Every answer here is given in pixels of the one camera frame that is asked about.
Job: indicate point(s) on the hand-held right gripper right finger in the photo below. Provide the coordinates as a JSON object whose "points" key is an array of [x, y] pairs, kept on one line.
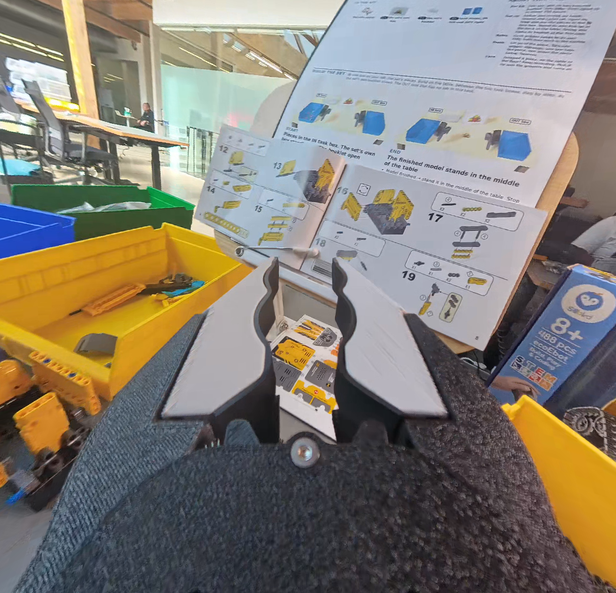
{"points": [[390, 357]]}

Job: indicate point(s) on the group of black office chairs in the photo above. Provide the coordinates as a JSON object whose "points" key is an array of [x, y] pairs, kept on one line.
{"points": [[53, 131]]}

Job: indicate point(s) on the stack of clear storage boxes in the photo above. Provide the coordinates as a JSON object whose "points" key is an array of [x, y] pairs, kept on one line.
{"points": [[38, 78]]}

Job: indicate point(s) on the teal lego piece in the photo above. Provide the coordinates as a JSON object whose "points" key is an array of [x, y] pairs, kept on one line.
{"points": [[185, 289]]}

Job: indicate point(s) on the yellow black lego model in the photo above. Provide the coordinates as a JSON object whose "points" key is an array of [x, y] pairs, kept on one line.
{"points": [[43, 410]]}

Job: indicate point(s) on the green plastic bin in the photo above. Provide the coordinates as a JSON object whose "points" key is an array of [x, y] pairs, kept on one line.
{"points": [[120, 217]]}

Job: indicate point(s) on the lego sticker sheet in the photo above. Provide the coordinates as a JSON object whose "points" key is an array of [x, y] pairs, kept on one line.
{"points": [[303, 357]]}

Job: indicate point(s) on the long wooden desk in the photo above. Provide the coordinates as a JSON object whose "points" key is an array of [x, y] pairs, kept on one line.
{"points": [[120, 130]]}

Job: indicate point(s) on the blue lego set box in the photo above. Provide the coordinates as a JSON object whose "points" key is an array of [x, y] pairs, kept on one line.
{"points": [[553, 343]]}

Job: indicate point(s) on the lego instruction booklet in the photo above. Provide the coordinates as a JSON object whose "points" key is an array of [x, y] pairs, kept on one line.
{"points": [[409, 246]]}

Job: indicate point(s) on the yellow plastic bin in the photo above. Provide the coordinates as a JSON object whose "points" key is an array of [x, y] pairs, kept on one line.
{"points": [[48, 266], [568, 482]]}

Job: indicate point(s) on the blue plastic bin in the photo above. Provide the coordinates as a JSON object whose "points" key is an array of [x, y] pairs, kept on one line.
{"points": [[29, 232]]}

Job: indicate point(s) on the black lego beam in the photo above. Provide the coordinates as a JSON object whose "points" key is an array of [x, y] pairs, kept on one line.
{"points": [[168, 282]]}

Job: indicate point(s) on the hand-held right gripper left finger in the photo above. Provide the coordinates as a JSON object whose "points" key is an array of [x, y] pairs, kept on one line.
{"points": [[221, 357]]}

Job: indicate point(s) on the instruction booklet on stand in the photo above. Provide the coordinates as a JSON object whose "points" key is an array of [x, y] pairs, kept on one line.
{"points": [[553, 189]]}

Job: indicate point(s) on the wooden pillar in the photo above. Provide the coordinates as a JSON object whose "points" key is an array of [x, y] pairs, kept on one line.
{"points": [[79, 44]]}

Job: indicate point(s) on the grey lego panel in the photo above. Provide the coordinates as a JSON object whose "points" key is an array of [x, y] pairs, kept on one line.
{"points": [[96, 344]]}

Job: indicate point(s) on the orange lego frame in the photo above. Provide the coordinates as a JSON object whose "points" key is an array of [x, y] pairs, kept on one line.
{"points": [[113, 298]]}

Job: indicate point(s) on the printed task instruction sheet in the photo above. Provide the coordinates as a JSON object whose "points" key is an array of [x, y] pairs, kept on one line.
{"points": [[433, 49]]}

